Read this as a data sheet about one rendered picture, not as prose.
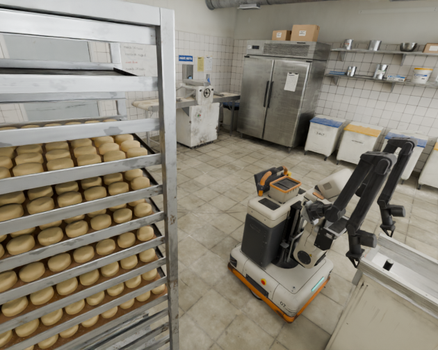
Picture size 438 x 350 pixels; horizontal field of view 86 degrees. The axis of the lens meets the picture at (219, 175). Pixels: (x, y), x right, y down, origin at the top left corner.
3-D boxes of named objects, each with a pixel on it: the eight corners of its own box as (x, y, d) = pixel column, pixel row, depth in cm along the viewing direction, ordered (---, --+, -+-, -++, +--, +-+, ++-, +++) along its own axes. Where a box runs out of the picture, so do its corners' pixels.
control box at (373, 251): (372, 264, 140) (381, 247, 134) (357, 287, 125) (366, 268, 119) (366, 260, 143) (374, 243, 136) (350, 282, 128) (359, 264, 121)
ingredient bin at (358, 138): (331, 164, 457) (344, 126, 422) (341, 156, 502) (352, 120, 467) (363, 173, 427) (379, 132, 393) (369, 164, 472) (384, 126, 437)
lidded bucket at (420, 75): (427, 83, 383) (434, 69, 373) (427, 83, 366) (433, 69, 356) (409, 81, 397) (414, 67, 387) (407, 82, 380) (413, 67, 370)
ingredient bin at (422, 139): (369, 176, 422) (386, 134, 387) (376, 166, 466) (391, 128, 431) (404, 187, 391) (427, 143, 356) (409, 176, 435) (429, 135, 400)
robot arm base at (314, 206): (315, 201, 145) (304, 207, 138) (327, 199, 139) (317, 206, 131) (320, 214, 145) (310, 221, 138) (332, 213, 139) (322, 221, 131)
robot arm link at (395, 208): (382, 196, 154) (377, 200, 149) (404, 196, 145) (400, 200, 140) (385, 212, 156) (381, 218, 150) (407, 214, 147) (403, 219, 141)
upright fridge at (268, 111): (306, 146, 545) (331, 45, 452) (288, 155, 482) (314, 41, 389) (254, 131, 623) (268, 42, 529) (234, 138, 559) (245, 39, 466)
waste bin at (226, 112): (245, 128, 641) (247, 103, 611) (233, 132, 604) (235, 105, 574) (229, 123, 671) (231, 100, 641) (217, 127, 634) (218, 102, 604)
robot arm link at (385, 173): (386, 152, 111) (377, 157, 104) (400, 157, 107) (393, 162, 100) (350, 222, 132) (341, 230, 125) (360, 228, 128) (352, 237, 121)
